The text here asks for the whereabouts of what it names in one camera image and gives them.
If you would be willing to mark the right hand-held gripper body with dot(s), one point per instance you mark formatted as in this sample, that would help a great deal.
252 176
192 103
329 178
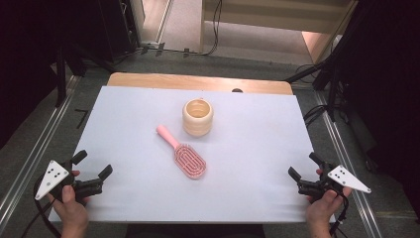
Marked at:
346 178

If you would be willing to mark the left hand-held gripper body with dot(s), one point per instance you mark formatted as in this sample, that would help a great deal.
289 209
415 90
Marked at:
52 175

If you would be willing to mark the pink hairbrush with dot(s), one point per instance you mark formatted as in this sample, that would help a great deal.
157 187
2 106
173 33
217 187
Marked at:
189 162

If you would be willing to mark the cream ribbed cup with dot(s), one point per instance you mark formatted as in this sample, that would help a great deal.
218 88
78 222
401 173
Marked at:
198 127

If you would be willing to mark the person's right hand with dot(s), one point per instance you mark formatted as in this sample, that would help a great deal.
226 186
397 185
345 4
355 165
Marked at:
320 211

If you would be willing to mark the person's left hand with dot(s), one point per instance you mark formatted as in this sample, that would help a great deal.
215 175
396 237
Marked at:
72 214

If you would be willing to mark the white board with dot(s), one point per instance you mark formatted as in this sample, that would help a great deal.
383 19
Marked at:
251 148

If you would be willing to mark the black metal stand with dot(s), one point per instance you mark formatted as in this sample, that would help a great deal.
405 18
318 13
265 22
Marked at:
333 89
60 76

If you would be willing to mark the black table grommet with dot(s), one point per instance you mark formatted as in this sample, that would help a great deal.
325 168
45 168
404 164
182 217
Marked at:
237 90

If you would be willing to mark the black cabinet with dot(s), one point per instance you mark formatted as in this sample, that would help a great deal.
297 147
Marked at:
115 26

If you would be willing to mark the metal floor rail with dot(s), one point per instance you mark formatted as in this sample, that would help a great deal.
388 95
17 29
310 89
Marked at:
343 158
36 152

